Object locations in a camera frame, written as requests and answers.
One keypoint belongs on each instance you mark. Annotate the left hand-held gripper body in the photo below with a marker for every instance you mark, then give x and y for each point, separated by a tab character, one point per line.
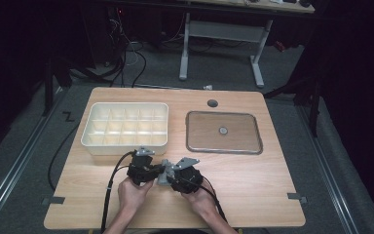
139	172

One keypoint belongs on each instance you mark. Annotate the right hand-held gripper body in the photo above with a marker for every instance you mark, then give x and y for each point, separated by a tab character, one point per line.
188	178

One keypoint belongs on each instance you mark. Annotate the grey sock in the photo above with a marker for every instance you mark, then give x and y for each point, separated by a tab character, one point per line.
163	178

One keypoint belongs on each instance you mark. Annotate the white divided storage box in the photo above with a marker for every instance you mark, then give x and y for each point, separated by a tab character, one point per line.
123	149

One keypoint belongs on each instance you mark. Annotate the person's right hand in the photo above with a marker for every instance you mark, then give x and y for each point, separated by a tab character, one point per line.
201	200

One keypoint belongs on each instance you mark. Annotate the person's left hand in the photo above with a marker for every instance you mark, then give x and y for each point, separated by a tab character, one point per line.
133	196

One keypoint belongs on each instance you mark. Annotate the brown tray with grey rim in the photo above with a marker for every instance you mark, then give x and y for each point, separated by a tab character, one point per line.
207	138

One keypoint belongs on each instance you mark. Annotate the black round table grommet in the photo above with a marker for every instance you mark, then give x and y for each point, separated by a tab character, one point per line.
212	103

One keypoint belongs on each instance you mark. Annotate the small white object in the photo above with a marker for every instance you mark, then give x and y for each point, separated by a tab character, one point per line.
208	87

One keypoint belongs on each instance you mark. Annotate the black stand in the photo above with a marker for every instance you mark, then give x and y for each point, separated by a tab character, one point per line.
314	110
47	94

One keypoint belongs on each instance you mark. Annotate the desk with grey legs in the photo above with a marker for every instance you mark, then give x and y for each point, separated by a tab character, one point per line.
224	31

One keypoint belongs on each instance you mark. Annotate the small red object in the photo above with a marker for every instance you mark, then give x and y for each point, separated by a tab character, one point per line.
280	46

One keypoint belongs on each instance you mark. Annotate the metal floor rail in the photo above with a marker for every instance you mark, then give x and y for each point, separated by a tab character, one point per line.
13	170
331	183

